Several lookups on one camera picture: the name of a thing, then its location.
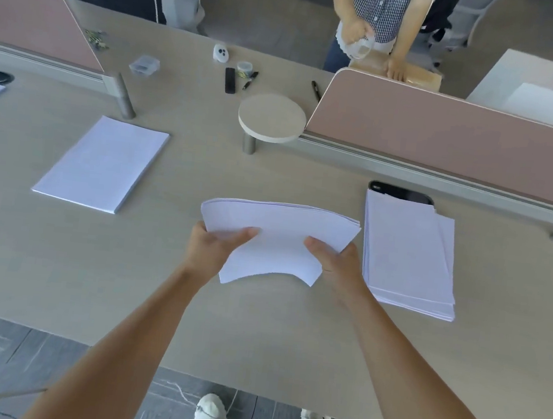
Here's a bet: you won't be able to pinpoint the uneven white paper stack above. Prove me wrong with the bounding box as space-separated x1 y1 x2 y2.
353 189 469 323

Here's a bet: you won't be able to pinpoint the person's left hand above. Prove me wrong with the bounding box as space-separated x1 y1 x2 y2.
181 219 261 291

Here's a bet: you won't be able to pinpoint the white side table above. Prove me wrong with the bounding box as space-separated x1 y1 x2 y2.
464 44 553 134

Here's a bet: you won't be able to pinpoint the white paper sheets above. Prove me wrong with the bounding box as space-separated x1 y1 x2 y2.
192 193 364 299

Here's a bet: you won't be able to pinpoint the clear plastic box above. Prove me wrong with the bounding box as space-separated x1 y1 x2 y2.
128 53 162 79

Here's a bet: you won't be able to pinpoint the neat white paper stack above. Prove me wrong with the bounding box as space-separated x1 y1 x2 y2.
30 108 171 219

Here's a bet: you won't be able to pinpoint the person's right forearm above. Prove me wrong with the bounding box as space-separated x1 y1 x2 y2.
322 284 541 419

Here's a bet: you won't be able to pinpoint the pile of binder clips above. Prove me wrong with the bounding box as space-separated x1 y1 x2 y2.
81 28 112 52

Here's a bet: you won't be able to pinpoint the round beige desk pedestal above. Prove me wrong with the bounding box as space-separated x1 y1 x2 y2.
234 90 310 161

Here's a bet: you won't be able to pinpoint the grey office chair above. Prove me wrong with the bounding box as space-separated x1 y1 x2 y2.
416 0 501 74

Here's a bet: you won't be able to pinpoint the person's right hand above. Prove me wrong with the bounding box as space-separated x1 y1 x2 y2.
298 236 379 307

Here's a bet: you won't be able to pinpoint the black remote control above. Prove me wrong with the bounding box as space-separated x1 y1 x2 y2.
222 67 239 95

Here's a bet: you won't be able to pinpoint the clear tape roll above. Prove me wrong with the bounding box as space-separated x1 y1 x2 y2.
345 33 377 62

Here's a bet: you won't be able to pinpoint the brown cardboard box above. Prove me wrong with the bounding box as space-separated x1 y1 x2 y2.
347 55 445 93

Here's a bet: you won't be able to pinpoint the person's left forearm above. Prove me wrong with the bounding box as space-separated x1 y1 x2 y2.
21 250 212 419

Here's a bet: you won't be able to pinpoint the pink desk partition panel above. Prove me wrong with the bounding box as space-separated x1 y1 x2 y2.
290 63 553 229
0 0 134 99

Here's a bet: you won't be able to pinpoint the grey metal partition leg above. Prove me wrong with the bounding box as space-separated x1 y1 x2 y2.
112 72 141 120

